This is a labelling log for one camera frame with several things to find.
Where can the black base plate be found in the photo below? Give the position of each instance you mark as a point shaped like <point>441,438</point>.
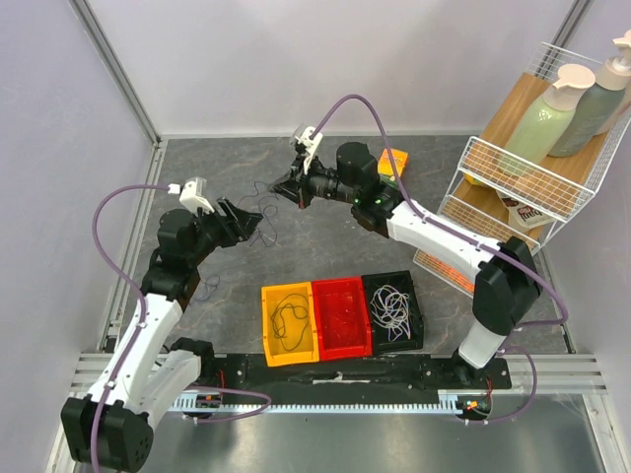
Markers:
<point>242,371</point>

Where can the grey cable duct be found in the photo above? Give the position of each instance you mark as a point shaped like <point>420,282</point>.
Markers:
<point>192,403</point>

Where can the red plastic bin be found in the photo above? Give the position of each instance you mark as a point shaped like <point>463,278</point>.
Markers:
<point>342,323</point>

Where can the yellow plastic bin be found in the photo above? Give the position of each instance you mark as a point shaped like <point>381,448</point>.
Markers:
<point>289,325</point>

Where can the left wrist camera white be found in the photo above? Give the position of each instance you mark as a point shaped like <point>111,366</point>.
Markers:
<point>191,195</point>

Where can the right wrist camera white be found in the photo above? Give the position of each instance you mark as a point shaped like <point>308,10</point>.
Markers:
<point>305,141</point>

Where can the dark green pump bottle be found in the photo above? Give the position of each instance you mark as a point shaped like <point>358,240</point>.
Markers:
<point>588,117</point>

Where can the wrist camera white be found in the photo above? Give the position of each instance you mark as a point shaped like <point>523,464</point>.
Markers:
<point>305,141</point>
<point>191,195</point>

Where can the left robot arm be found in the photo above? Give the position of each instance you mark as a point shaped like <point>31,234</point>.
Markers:
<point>113,424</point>

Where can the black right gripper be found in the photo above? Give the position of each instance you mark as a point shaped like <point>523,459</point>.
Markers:
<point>302,178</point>

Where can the orange snack packets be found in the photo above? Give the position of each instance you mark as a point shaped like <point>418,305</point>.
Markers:
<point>451,275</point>

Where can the aluminium corner post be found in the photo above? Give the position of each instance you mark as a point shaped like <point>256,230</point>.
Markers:
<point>99,39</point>

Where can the white wire shelf rack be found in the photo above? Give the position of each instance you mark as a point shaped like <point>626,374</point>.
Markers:
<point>558,188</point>

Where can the light green pump bottle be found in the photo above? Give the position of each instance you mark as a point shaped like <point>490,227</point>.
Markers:
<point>546,119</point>

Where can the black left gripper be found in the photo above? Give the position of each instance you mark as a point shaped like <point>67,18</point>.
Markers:
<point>245,222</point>

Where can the black plastic bin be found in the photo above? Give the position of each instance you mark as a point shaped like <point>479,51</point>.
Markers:
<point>394,312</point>

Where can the orange green carton box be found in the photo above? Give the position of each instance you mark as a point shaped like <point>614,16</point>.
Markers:
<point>385,169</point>

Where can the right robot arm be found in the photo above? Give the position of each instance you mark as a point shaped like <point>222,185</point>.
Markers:
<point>502,273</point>

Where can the brown snack packet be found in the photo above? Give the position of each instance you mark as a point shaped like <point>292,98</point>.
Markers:
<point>522,217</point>

